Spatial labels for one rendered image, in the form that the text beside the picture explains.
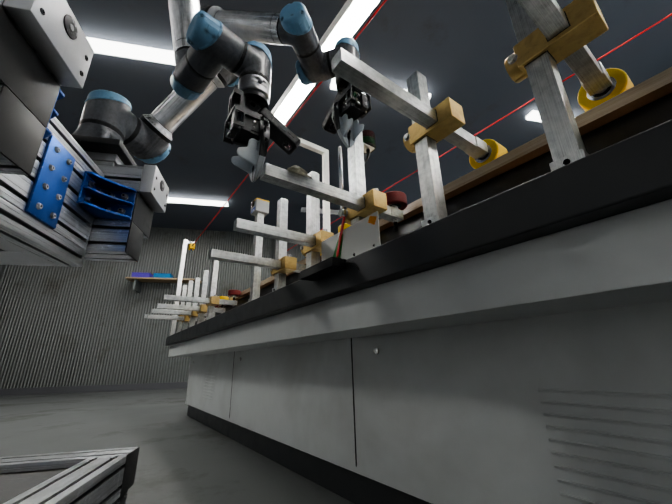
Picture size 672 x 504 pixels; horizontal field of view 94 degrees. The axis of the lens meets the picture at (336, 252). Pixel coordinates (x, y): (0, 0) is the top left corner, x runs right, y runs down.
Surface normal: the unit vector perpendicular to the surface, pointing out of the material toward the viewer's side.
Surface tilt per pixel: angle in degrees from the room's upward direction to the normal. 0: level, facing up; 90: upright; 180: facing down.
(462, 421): 90
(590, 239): 90
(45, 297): 90
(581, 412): 90
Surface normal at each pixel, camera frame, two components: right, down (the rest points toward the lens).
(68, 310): 0.21, -0.33
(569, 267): -0.81, -0.17
